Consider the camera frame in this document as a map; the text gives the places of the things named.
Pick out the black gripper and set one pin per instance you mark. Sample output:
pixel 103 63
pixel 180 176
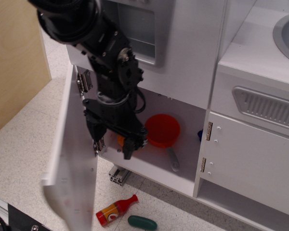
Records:
pixel 120 118

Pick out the white fridge door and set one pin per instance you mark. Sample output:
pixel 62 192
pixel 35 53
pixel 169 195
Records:
pixel 69 181

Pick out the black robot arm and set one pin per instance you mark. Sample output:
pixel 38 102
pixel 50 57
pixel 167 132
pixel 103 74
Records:
pixel 84 25

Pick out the lower silver fridge hinge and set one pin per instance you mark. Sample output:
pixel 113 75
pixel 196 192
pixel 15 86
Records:
pixel 98 146

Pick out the silver fridge hinge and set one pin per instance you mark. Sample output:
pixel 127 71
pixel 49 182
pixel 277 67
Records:
pixel 98 146
pixel 84 81

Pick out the upper silver fridge hinge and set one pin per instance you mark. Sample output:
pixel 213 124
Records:
pixel 84 81

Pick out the white toy fridge cabinet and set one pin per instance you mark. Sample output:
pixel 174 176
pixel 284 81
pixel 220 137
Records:
pixel 180 88

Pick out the orange toy pumpkin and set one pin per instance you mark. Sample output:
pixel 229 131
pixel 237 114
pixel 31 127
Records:
pixel 120 140

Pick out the aluminium extrusion foot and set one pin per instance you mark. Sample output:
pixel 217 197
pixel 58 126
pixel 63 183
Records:
pixel 119 175

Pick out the red toy pot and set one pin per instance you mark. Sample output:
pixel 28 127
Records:
pixel 163 132

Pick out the red toy sauce bottle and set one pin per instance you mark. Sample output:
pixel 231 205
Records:
pixel 115 210

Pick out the green toy pickle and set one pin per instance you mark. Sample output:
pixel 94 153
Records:
pixel 142 223

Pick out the lower brass oven hinge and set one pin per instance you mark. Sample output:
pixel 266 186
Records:
pixel 203 163

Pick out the brass oven hinge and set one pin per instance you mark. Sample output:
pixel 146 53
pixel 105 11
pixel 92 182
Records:
pixel 203 163
pixel 209 129

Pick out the upper brass oven hinge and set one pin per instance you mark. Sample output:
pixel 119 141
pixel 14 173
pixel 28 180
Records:
pixel 209 129

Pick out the plywood board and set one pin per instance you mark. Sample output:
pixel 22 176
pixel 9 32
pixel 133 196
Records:
pixel 24 70

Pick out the white toy kitchen counter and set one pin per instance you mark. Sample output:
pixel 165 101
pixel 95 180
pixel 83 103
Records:
pixel 248 58

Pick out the white oven door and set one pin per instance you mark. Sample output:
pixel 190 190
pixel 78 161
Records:
pixel 249 161

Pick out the silver vent panel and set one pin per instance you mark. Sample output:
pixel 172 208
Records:
pixel 262 106

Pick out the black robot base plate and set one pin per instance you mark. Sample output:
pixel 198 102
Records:
pixel 19 221

